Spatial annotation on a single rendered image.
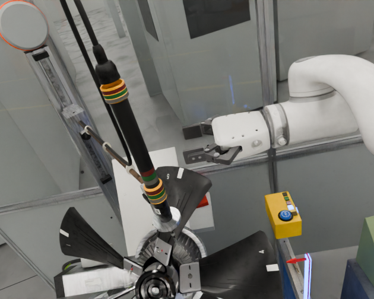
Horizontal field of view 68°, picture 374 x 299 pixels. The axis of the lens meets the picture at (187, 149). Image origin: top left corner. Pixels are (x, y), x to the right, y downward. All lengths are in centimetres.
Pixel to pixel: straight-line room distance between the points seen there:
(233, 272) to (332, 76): 62
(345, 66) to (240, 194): 128
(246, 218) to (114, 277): 100
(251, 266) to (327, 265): 146
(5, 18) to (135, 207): 78
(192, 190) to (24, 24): 79
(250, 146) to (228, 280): 48
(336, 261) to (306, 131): 186
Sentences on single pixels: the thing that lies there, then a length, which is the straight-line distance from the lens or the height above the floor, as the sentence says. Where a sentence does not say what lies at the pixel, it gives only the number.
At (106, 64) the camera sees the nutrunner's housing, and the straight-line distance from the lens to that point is 49.
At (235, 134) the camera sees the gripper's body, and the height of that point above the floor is 168.
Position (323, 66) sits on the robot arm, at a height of 177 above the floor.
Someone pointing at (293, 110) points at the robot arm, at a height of 169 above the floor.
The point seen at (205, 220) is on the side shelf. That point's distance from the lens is 146.
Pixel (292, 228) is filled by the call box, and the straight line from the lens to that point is 117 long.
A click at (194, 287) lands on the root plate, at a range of 91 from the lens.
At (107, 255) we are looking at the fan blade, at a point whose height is 128.
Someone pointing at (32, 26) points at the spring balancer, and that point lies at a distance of 117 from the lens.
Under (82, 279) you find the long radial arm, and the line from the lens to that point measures 115.
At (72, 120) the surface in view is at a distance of 113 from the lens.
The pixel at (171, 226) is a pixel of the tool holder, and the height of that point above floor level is 146.
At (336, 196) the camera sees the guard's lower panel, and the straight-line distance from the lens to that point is 191.
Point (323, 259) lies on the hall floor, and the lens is 235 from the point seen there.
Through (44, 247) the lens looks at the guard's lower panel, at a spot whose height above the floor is 60.
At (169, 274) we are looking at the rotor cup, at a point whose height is 125.
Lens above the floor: 197
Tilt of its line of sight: 35 degrees down
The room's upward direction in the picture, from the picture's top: 16 degrees counter-clockwise
